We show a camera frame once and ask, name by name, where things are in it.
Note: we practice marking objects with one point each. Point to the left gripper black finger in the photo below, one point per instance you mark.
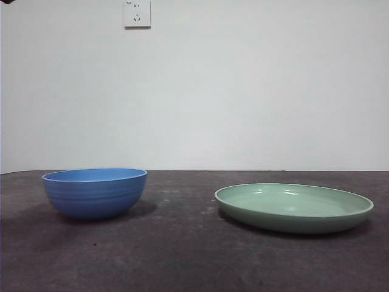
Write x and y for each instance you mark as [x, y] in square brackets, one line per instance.
[4, 1]

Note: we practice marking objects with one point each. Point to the blue ribbed bowl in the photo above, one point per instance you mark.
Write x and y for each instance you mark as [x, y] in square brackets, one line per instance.
[94, 197]

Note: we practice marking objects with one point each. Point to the pale green round plate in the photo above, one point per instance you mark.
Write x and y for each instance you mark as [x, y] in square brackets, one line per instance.
[291, 220]

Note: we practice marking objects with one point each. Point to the white wall socket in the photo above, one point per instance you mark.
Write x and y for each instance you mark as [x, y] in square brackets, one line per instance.
[137, 15]

